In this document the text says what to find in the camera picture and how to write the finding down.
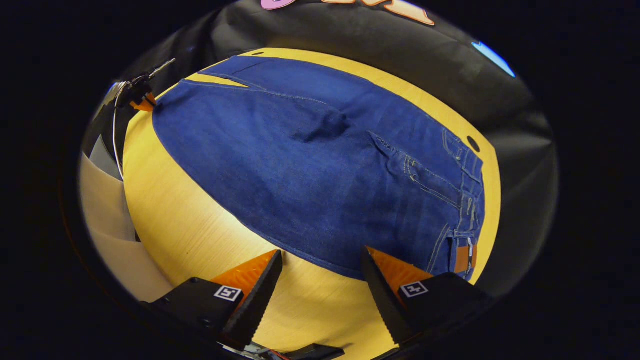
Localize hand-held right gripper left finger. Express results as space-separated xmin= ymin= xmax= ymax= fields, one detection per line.
xmin=140 ymin=249 xmax=284 ymax=352

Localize blue denim jeans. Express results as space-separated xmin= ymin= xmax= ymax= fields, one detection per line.
xmin=151 ymin=55 xmax=487 ymax=282

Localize thin white cable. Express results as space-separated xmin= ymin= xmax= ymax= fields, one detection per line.
xmin=112 ymin=84 xmax=126 ymax=182

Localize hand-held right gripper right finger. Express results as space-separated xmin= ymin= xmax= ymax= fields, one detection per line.
xmin=360 ymin=245 xmax=496 ymax=347

